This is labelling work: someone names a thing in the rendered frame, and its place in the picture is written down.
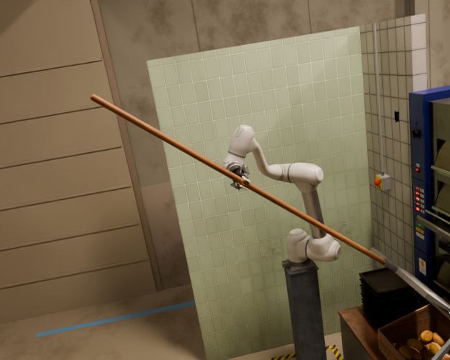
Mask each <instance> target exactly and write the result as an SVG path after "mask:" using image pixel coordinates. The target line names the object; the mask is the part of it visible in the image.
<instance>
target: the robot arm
mask: <svg viewBox="0 0 450 360"><path fill-rule="evenodd" d="M250 152H253V155H254V158H255V161H256V165H257V167H258V169H259V171H260V172H261V173H262V174H263V175H264V176H267V177H269V178H271V179H274V180H277V181H283V182H287V183H291V184H295V185H296V187H297V188H298V190H299V191H300V192H301V194H302V198H303V201H304V206H305V209H306V215H308V216H310V217H311V218H313V219H315V220H317V221H318V222H320V223H322V224H323V225H324V219H323V216H322V212H321V206H320V202H319V196H318V193H317V187H318V184H320V183H321V182H322V179H323V177H324V173H323V171H322V169H321V168H320V167H319V166H317V165H314V164H308V163H295V164H274V165H271V166H268V165H267V163H266V159H265V158H264V155H263V152H262V150H261V147H260V146H259V144H258V143H257V142H256V141H255V138H254V131H253V129H252V128H251V127H250V126H247V125H241V126H239V127H238V128H237V129H236V131H235V132H234V135H233V136H232V139H231V142H230V145H229V150H228V153H227V155H226V157H225V159H224V160H223V162H222V167H224V168H225V169H227V170H229V171H231V172H232V173H234V174H236V175H237V176H240V177H241V178H243V179H244V180H245V181H247V182H249V183H251V182H250V181H249V180H248V178H249V177H248V174H250V172H249V170H248V166H247V165H245V164H244V159H245V157H246V155H247V154H248V153H250ZM244 172H245V173H244ZM235 183H236V184H237V185H236V184H235ZM230 186H232V187H234V188H236V189H238V190H240V189H245V190H246V187H245V186H242V185H241V184H239V183H237V182H235V181H234V180H233V182H232V184H231V185H230ZM309 226H310V230H311V235H310V236H309V235H307V233H306V232H305V231H304V230H302V229H293V230H291V231H290V232H289V234H288V236H287V240H286V250H287V254H288V258H289V259H286V260H285V263H283V264H282V267H289V268H290V272H295V271H301V270H304V269H313V268H315V265H314V264H312V262H311V261H310V259H313V260H316V261H325V262H330V261H336V260H337V259H338V258H339V257H340V255H341V246H340V244H339V243H338V242H337V241H335V240H334V239H333V237H332V236H331V235H330V234H328V233H326V232H324V231H322V230H321V229H319V228H317V227H315V226H314V225H312V224H309Z"/></svg>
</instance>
